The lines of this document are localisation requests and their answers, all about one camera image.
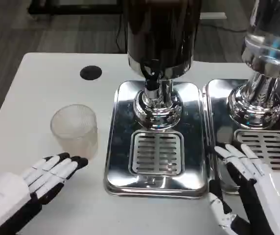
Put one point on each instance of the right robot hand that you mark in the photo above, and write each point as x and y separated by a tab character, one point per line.
260	188

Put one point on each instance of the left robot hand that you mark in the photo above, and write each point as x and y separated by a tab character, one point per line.
10	188

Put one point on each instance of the steel drip tray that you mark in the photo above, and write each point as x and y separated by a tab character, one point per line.
156	142
250	139

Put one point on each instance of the clear ribbed glass cup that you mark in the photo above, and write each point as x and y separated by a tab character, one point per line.
75	131

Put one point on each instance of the clear drink dispenser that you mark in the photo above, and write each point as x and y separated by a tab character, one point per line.
264	66

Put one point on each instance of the dark drink dispenser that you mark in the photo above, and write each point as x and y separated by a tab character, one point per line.
158	63

